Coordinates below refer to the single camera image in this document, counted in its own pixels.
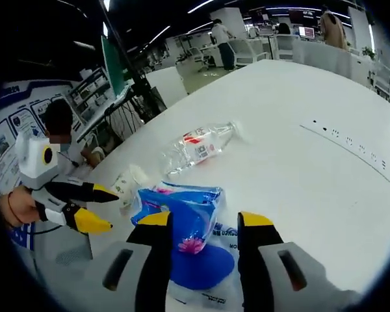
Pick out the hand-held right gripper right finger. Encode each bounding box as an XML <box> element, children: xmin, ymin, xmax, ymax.
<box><xmin>237</xmin><ymin>211</ymin><xmax>355</xmax><ymax>312</ymax></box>

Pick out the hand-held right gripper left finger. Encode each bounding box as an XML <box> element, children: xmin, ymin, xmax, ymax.
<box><xmin>84</xmin><ymin>210</ymin><xmax>175</xmax><ymax>312</ymax></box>

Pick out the white paper cup green print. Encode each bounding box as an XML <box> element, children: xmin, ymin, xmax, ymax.
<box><xmin>112</xmin><ymin>164</ymin><xmax>150</xmax><ymax>209</ymax></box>

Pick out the blue packet with pink flower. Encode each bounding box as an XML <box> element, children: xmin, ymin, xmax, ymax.
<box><xmin>131</xmin><ymin>186</ymin><xmax>226</xmax><ymax>255</ymax></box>

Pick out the clear bag with blue pad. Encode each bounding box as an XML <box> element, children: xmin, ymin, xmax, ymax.
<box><xmin>166</xmin><ymin>222</ymin><xmax>242</xmax><ymax>312</ymax></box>

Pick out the clear plastic water bottle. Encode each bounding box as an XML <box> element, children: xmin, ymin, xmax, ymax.
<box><xmin>159</xmin><ymin>120</ymin><xmax>245</xmax><ymax>177</ymax></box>

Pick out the white tabletop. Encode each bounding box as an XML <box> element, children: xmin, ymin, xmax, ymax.
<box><xmin>44</xmin><ymin>59</ymin><xmax>390</xmax><ymax>312</ymax></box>

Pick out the person's left hand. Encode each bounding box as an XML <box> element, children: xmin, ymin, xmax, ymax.
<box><xmin>0</xmin><ymin>188</ymin><xmax>42</xmax><ymax>229</ymax></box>

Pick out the white storage shelf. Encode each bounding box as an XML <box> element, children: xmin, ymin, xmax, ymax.
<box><xmin>67</xmin><ymin>67</ymin><xmax>118</xmax><ymax>122</ymax></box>

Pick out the large display panel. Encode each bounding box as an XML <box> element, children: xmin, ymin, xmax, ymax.
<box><xmin>100</xmin><ymin>34</ymin><xmax>127</xmax><ymax>96</ymax></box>

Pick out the black stand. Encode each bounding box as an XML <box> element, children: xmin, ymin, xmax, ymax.
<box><xmin>99</xmin><ymin>0</ymin><xmax>167</xmax><ymax>122</ymax></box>

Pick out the white office chair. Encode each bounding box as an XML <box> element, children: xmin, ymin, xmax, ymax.
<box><xmin>229</xmin><ymin>38</ymin><xmax>271</xmax><ymax>65</ymax></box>
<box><xmin>373</xmin><ymin>63</ymin><xmax>390</xmax><ymax>98</ymax></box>

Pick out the wall poster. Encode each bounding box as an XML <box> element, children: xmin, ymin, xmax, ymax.
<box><xmin>0</xmin><ymin>81</ymin><xmax>70</xmax><ymax>193</ymax></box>

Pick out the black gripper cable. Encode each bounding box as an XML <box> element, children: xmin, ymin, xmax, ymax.
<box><xmin>32</xmin><ymin>224</ymin><xmax>65</xmax><ymax>235</ymax></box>

